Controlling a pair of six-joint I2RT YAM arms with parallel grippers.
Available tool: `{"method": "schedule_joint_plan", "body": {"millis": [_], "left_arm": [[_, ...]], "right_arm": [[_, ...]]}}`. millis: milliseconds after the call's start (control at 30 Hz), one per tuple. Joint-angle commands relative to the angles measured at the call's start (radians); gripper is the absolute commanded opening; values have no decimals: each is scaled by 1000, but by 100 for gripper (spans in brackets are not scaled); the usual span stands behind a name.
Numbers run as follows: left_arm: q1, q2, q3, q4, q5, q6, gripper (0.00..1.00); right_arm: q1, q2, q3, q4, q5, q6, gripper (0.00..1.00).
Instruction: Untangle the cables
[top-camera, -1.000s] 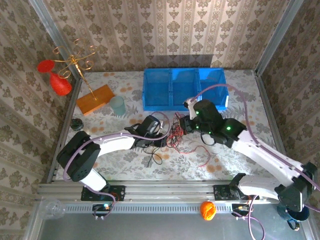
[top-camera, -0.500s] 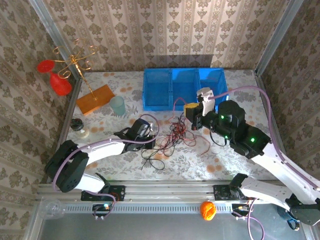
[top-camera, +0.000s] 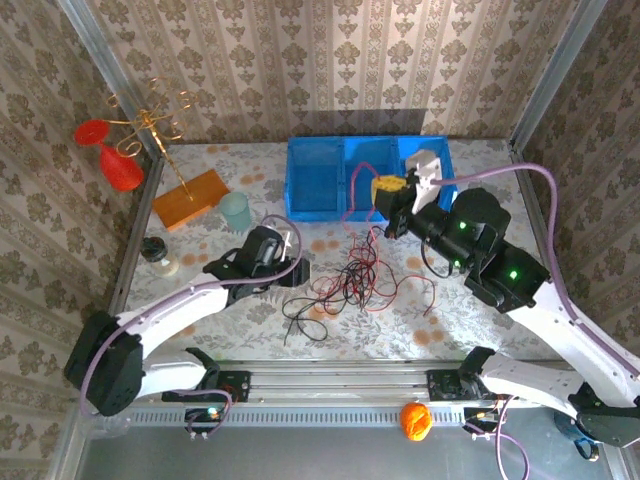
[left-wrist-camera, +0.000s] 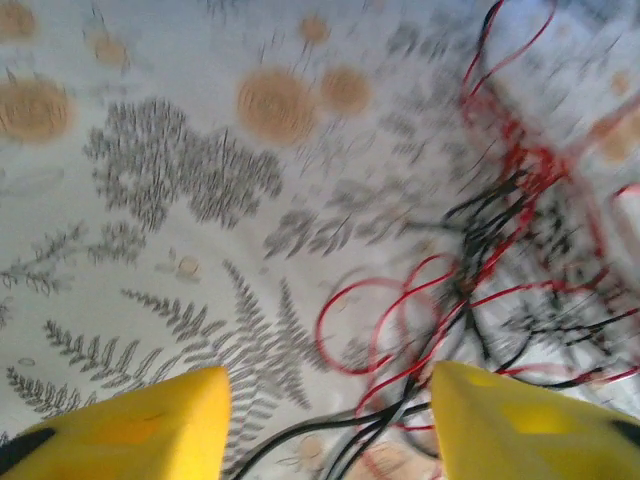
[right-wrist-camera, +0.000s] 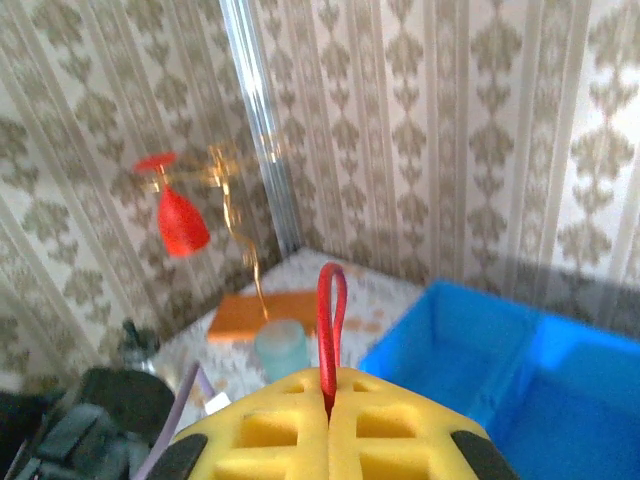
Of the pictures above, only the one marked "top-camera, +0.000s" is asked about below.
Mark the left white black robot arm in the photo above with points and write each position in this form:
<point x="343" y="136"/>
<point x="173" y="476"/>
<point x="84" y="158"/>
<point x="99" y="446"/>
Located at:
<point x="165" y="310"/>

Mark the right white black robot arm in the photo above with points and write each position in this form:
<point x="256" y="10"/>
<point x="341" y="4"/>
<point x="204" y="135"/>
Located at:
<point x="550" y="330"/>

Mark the frosted pale green cup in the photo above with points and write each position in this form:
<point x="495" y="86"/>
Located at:
<point x="236" y="210"/>

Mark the blue three-compartment plastic bin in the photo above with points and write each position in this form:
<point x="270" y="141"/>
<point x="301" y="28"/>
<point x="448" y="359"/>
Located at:
<point x="315" y="190"/>

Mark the small bottle with black cap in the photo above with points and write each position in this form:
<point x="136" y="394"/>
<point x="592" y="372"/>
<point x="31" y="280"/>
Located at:
<point x="152" y="247"/>

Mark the red plastic goblet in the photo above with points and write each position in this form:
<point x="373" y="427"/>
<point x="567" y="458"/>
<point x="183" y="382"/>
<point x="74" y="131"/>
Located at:
<point x="117" y="167"/>

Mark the small black controller board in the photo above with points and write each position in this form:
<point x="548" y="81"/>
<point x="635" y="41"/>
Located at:
<point x="480" y="417"/>
<point x="200" y="417"/>

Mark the orange mandarin fruit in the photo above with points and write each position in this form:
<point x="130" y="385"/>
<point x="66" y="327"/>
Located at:
<point x="416" y="421"/>

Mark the dark blue mug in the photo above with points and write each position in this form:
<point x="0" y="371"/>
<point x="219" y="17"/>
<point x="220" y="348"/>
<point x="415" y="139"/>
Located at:
<point x="562" y="425"/>

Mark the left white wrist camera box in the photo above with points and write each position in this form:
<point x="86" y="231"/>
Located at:
<point x="286" y="247"/>

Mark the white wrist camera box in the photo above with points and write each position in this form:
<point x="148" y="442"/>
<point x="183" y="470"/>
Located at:
<point x="425" y="170"/>
<point x="286" y="247"/>

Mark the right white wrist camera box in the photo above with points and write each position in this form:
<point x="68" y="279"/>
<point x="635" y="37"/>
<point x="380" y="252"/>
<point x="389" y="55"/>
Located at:
<point x="425" y="170"/>

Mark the aluminium side rail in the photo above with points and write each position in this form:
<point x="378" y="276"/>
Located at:
<point x="131" y="245"/>
<point x="531" y="200"/>

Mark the aluminium frame rail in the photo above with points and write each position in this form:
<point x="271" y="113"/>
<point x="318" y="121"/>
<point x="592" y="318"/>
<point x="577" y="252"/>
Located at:
<point x="340" y="385"/>

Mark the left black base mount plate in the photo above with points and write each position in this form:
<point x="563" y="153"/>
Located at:
<point x="235" y="385"/>

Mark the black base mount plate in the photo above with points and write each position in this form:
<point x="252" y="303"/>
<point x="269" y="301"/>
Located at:
<point x="442" y="385"/>
<point x="235" y="385"/>

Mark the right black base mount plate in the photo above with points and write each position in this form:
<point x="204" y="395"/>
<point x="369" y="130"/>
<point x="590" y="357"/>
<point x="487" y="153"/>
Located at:
<point x="442" y="385"/>

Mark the aluminium corner post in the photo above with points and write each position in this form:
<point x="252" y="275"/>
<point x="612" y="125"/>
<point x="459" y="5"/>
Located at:
<point x="555" y="75"/>
<point x="100" y="55"/>

